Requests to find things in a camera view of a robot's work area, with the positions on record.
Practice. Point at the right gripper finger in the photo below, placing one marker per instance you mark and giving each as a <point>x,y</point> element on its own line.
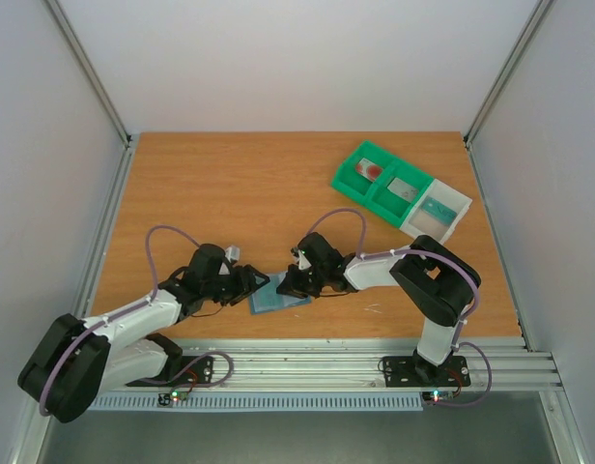
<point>286,289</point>
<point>291,280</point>

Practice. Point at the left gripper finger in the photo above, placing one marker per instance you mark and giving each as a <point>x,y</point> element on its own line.
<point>241,292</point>
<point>254,278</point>

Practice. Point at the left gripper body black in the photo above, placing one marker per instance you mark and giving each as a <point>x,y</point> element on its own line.
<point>225,291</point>

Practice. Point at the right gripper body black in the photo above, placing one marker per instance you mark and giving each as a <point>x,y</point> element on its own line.
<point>297,279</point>

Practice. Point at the teal card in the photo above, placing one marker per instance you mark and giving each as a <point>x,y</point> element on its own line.
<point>267,299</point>
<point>438,211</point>

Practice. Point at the teal card holder wallet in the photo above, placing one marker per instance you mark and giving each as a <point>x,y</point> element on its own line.
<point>280,276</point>

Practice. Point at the red circle card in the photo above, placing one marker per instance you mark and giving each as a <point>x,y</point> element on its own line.
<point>368,169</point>

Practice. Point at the grey card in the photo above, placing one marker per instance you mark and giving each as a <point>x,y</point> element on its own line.
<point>402,189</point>

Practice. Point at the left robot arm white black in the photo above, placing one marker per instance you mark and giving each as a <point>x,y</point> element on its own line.
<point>79,359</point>

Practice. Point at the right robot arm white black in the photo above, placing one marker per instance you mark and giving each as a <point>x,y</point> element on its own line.
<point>443,287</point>

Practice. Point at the green plastic bin far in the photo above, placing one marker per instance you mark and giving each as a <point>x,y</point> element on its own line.
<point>347,181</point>

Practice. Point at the green plastic bin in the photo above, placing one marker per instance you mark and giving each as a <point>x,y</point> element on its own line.
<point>387,205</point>
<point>347,181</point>

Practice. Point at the green plastic bin middle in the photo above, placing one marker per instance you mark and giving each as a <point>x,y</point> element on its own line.
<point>387,205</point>

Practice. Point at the left small circuit board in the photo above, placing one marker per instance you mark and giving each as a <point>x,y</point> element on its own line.
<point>172,398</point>

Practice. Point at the small circuit board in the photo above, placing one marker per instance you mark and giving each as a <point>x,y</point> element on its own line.
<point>436,396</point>
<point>172,398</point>

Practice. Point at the white plastic bin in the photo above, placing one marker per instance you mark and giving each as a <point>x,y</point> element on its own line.
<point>418,223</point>

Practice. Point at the right small circuit board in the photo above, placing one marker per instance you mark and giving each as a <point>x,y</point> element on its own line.
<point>436,396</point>

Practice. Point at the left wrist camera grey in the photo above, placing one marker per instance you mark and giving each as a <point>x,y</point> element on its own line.
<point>233,254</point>

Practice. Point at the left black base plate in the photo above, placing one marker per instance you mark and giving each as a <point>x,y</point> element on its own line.
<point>189,371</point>

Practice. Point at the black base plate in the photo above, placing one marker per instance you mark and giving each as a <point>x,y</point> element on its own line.
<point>399,371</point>
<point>189,371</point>

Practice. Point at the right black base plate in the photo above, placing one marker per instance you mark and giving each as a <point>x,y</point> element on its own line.
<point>399,371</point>

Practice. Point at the aluminium rail base frame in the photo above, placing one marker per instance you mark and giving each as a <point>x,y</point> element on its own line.
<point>272,182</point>

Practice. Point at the left aluminium corner post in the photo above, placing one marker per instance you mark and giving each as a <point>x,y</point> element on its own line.
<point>63,23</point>

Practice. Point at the aluminium corner post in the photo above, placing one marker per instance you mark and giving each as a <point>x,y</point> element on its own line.
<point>532,25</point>
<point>63,23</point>

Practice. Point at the right aluminium corner post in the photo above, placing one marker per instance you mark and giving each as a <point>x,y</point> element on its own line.
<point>532,25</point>

